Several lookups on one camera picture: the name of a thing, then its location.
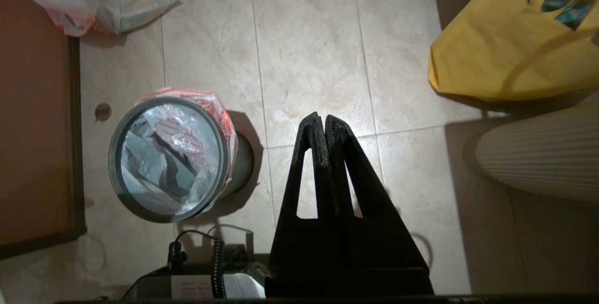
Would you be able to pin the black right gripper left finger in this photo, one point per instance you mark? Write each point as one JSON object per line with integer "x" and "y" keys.
{"x": 304, "y": 252}

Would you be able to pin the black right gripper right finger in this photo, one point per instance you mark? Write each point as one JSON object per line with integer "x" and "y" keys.
{"x": 383, "y": 252}

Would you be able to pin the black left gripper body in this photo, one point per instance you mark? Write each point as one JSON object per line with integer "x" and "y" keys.
{"x": 187, "y": 287}

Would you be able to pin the white red-printed trash bag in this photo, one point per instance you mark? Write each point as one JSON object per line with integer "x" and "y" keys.
{"x": 154, "y": 187}
{"x": 93, "y": 0}

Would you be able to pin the yellow fabric bag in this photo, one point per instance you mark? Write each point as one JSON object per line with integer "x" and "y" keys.
{"x": 491, "y": 51}

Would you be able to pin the grey skirting board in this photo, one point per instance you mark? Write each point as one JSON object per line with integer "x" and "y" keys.
{"x": 76, "y": 131}
{"x": 42, "y": 243}

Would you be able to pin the small grey round floor disc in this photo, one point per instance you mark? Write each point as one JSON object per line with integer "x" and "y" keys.
{"x": 103, "y": 112}

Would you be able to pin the teal patterned packet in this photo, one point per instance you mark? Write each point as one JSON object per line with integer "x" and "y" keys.
{"x": 568, "y": 11}

